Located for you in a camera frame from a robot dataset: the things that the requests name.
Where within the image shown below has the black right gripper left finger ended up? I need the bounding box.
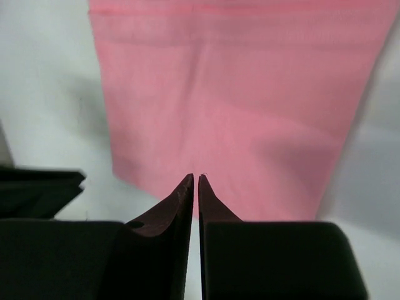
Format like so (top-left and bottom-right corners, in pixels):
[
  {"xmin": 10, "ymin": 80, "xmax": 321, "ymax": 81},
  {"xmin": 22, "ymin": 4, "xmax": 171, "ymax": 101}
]
[{"xmin": 1, "ymin": 174, "xmax": 194, "ymax": 299}]

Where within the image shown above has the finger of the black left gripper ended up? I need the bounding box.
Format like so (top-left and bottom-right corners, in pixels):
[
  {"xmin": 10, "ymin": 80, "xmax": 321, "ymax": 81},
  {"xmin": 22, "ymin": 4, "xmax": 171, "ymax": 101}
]
[{"xmin": 1, "ymin": 167, "xmax": 86, "ymax": 219}]

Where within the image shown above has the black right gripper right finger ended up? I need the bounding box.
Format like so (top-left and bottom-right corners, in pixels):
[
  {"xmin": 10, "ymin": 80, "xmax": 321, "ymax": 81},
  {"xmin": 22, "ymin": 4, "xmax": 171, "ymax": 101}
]
[{"xmin": 198, "ymin": 176, "xmax": 368, "ymax": 299}]

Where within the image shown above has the light pink t shirt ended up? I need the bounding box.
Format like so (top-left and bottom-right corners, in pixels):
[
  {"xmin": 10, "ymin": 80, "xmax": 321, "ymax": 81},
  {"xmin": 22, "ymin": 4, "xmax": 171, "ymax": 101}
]
[{"xmin": 89, "ymin": 1, "xmax": 399, "ymax": 220}]

